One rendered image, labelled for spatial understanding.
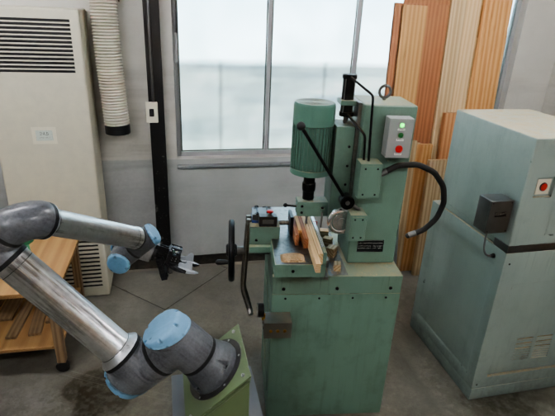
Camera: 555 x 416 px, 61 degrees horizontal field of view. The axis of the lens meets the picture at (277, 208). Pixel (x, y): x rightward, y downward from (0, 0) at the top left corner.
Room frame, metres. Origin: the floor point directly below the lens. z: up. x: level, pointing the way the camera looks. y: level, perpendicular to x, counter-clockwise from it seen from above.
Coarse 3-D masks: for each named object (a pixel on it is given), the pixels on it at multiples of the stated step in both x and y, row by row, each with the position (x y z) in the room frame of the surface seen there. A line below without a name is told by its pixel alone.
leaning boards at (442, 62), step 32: (416, 0) 3.44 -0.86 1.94; (448, 0) 3.49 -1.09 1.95; (480, 0) 3.54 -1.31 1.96; (512, 0) 3.56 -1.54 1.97; (416, 32) 3.38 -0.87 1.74; (448, 32) 3.45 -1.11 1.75; (480, 32) 3.50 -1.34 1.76; (416, 64) 3.37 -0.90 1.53; (448, 64) 3.44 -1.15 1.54; (480, 64) 3.50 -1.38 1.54; (416, 96) 3.40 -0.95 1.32; (448, 96) 3.44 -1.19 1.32; (480, 96) 3.49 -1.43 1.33; (416, 128) 3.40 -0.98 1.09; (448, 128) 3.36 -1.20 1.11; (416, 160) 3.25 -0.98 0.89; (416, 192) 3.25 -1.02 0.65; (416, 224) 3.25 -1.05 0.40; (416, 256) 3.16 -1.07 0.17
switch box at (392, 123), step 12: (396, 120) 1.83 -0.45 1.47; (408, 120) 1.83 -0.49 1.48; (384, 132) 1.87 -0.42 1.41; (396, 132) 1.83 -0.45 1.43; (408, 132) 1.83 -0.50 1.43; (384, 144) 1.85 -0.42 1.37; (396, 144) 1.83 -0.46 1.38; (408, 144) 1.83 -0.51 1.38; (384, 156) 1.83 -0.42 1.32; (396, 156) 1.83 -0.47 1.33; (408, 156) 1.84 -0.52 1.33
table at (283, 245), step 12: (276, 240) 1.88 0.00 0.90; (288, 240) 1.88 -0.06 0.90; (252, 252) 1.86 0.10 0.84; (264, 252) 1.87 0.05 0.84; (276, 252) 1.77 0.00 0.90; (288, 252) 1.77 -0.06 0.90; (300, 252) 1.78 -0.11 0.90; (276, 264) 1.66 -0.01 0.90; (288, 264) 1.67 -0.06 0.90; (300, 264) 1.67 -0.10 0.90; (312, 264) 1.68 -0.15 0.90; (324, 264) 1.68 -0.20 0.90; (276, 276) 1.66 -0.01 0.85; (288, 276) 1.67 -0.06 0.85; (300, 276) 1.67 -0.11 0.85; (312, 276) 1.68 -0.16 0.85; (324, 276) 1.68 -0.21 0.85
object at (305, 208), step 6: (300, 198) 1.97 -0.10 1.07; (318, 198) 1.98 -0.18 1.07; (324, 198) 1.99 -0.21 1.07; (300, 204) 1.93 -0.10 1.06; (306, 204) 1.93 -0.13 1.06; (312, 204) 1.93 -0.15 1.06; (318, 204) 1.94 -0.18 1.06; (324, 204) 1.94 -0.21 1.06; (300, 210) 1.93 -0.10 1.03; (306, 210) 1.93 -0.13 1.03; (312, 210) 1.93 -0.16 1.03; (318, 210) 1.94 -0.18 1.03; (306, 216) 1.96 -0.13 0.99
